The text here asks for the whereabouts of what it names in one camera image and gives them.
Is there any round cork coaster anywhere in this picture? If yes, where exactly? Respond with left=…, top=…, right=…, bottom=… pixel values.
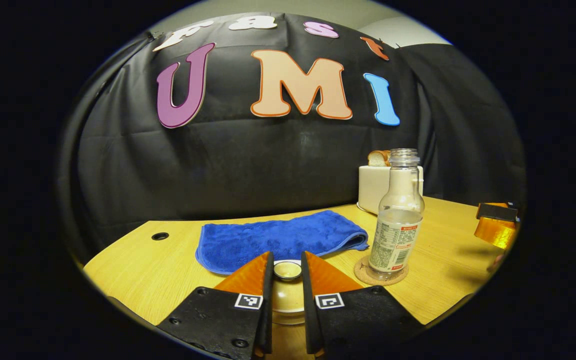
left=353, top=255, right=410, bottom=287

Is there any cream teacup lid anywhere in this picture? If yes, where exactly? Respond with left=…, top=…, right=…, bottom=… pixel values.
left=271, top=260, right=307, bottom=313

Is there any white toaster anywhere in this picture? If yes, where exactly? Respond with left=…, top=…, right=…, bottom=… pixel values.
left=357, top=165, right=425, bottom=216

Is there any black backdrop cloth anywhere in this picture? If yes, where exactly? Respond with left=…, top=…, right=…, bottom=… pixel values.
left=58, top=12, right=526, bottom=261

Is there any clear glass water bottle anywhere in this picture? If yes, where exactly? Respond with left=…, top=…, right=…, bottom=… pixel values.
left=368, top=148, right=426, bottom=281

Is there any blue towel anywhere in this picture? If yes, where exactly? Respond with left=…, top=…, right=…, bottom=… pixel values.
left=195, top=210, right=370, bottom=276

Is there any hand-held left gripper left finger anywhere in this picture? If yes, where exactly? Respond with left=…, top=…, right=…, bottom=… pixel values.
left=155, top=250, right=275, bottom=360

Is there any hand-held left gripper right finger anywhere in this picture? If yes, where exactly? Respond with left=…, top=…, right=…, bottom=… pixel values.
left=300, top=250, right=426, bottom=360

